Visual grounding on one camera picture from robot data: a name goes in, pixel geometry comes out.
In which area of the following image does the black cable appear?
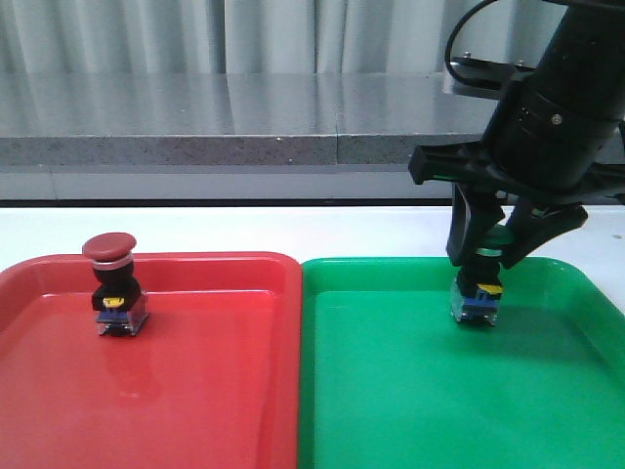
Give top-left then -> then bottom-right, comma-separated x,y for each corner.
442,0 -> 497,84

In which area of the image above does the grey pleated curtain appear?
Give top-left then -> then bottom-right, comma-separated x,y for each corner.
1,1 -> 564,74

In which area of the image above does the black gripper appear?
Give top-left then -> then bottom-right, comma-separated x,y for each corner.
408,74 -> 624,269

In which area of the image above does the green mushroom push button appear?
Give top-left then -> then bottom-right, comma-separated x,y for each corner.
450,224 -> 513,326

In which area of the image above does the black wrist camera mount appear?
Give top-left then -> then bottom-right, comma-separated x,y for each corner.
442,53 -> 534,100

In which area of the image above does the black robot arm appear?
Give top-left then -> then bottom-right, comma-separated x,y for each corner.
409,1 -> 624,268

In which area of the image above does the red mushroom push button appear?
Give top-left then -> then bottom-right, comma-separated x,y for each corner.
82,233 -> 149,337

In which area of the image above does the red plastic tray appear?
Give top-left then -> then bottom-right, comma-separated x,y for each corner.
1,253 -> 302,468

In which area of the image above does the grey stone counter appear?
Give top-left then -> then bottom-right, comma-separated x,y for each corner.
1,72 -> 495,205

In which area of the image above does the green plastic tray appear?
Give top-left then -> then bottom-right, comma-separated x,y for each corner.
298,257 -> 624,468

